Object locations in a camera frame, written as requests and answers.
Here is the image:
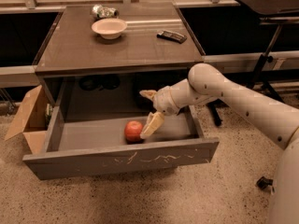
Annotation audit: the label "black remote control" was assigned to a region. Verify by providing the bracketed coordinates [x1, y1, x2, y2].
[157, 30, 187, 44]

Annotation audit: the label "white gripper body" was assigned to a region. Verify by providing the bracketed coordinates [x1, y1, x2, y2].
[153, 86, 180, 116]

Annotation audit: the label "grey open drawer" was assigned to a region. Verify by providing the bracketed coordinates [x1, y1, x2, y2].
[21, 75, 221, 181]

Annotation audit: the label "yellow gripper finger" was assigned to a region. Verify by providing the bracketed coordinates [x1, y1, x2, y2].
[140, 111, 164, 139]
[139, 90, 157, 102]

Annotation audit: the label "black side desk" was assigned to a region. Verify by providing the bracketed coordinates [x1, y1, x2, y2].
[205, 0, 299, 127]

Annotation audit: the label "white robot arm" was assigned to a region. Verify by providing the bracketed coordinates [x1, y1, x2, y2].
[140, 63, 299, 224]

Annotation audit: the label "black bag under counter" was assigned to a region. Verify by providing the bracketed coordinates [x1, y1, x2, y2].
[133, 73, 180, 110]

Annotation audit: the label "grey counter cabinet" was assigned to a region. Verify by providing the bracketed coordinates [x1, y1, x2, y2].
[32, 1, 206, 110]

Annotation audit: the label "black caster wheel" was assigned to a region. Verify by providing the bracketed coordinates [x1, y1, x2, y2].
[256, 176, 273, 189]

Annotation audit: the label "red apple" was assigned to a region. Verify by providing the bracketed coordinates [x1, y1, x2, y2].
[124, 120, 143, 143]

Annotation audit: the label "black cables under counter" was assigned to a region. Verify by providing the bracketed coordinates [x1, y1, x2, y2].
[78, 74, 121, 91]

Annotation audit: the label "white paper bowl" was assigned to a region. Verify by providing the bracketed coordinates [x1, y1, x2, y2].
[92, 18, 127, 40]

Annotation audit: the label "brown cardboard box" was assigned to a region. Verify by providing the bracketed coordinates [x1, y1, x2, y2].
[5, 85, 49, 154]

